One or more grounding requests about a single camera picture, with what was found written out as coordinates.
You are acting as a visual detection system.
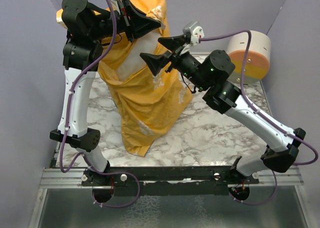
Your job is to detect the aluminium rail frame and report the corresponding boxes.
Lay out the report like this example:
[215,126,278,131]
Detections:
[40,167,304,189]

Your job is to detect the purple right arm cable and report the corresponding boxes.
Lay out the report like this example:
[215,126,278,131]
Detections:
[199,29,320,206]

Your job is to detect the white pillow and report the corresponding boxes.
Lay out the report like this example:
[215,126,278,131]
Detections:
[116,31,161,83]

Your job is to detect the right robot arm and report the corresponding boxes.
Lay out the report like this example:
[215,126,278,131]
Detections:
[140,35,306,184]

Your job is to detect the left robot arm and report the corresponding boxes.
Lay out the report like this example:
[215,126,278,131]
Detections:
[49,0,161,186]

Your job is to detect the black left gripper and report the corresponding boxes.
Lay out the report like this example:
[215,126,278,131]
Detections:
[87,0,160,41]

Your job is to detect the white cylindrical drawer box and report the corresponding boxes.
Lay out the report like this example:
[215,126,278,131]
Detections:
[226,30,271,85]

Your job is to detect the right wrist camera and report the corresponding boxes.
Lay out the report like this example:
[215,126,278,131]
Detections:
[182,21,205,44]

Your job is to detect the blue and yellow Mickey pillowcase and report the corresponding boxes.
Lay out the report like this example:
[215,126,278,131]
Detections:
[56,0,193,158]

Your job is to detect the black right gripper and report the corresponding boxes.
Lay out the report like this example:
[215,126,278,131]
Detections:
[141,34,210,92]

